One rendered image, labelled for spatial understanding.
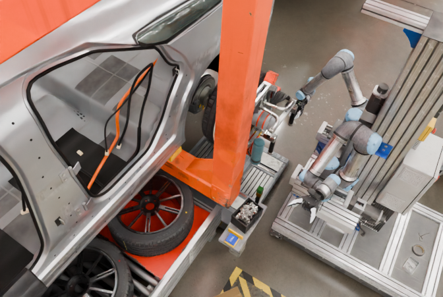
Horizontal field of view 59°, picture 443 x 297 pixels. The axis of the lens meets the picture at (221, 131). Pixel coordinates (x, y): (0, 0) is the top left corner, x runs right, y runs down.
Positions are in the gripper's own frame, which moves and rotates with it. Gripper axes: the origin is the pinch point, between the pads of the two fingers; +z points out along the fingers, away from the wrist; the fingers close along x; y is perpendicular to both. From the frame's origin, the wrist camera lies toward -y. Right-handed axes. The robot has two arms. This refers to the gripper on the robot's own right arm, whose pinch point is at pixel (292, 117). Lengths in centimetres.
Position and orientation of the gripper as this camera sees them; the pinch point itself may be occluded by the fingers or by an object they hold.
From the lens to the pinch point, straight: 313.6
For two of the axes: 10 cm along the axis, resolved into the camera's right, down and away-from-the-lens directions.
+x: 8.4, 4.4, -3.1
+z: -5.4, 6.4, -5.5
